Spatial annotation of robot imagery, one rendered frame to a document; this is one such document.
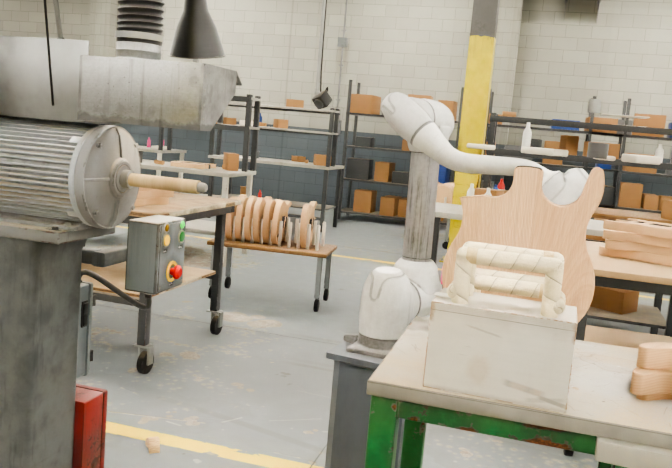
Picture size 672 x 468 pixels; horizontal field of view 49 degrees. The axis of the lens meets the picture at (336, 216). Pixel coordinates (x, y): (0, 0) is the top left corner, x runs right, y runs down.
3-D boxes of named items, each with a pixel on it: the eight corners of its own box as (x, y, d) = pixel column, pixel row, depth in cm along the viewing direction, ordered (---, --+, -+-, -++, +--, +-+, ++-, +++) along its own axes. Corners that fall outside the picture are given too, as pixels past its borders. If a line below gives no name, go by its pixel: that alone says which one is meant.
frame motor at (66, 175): (-56, 217, 178) (-53, 111, 175) (20, 208, 204) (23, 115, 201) (90, 237, 167) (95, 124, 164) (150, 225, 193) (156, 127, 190)
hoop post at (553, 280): (540, 316, 136) (546, 266, 135) (540, 312, 139) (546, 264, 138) (557, 319, 135) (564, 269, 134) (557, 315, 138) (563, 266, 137)
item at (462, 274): (450, 302, 141) (455, 254, 140) (452, 299, 144) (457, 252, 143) (466, 305, 140) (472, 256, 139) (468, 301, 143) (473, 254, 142)
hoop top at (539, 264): (454, 263, 140) (456, 246, 139) (456, 260, 143) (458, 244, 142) (563, 277, 134) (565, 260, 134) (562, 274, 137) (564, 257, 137)
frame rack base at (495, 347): (421, 387, 142) (430, 301, 140) (434, 365, 157) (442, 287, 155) (567, 414, 135) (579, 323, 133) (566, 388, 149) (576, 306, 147)
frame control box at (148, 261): (67, 307, 202) (71, 215, 199) (110, 292, 223) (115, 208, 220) (146, 320, 196) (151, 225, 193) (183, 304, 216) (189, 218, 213)
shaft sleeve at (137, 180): (126, 179, 175) (132, 170, 177) (130, 188, 178) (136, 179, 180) (194, 187, 171) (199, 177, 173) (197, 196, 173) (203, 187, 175)
